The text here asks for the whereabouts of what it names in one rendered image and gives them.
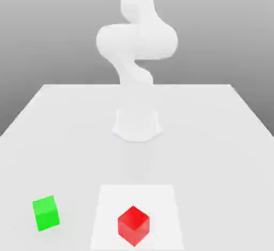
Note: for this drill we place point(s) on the small green cube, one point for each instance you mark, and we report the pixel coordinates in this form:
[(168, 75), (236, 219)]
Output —
[(46, 213)]

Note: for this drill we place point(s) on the small red cube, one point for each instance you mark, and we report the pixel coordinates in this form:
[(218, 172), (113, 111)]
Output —
[(133, 225)]

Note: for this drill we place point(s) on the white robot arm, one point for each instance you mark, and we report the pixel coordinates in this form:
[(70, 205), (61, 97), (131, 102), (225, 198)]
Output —
[(137, 41)]

